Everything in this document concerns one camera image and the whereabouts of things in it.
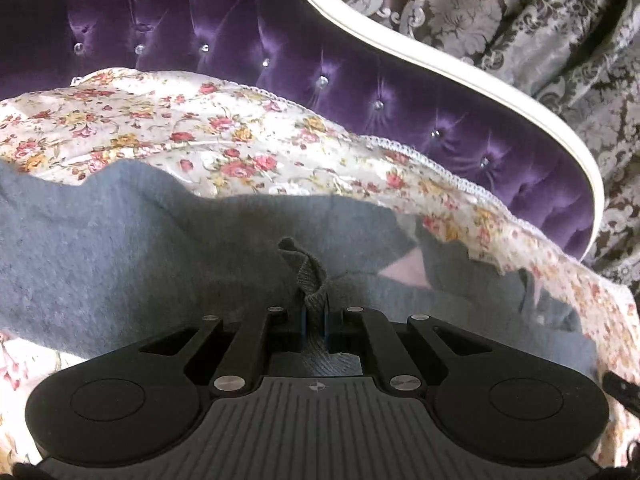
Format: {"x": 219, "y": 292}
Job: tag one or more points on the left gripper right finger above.
{"x": 368, "y": 334}

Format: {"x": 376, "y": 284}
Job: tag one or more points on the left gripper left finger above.
{"x": 258, "y": 338}

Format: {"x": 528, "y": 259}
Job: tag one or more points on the purple tufted velvet sofa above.
{"x": 323, "y": 55}

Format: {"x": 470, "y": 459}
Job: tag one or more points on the floral quilted bedspread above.
{"x": 148, "y": 410}

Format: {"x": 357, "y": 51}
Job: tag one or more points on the grey argyle knit sweater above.
{"x": 131, "y": 253}

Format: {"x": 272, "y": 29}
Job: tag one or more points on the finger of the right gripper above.
{"x": 624, "y": 392}

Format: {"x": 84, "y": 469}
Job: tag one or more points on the grey damask curtain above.
{"x": 580, "y": 58}

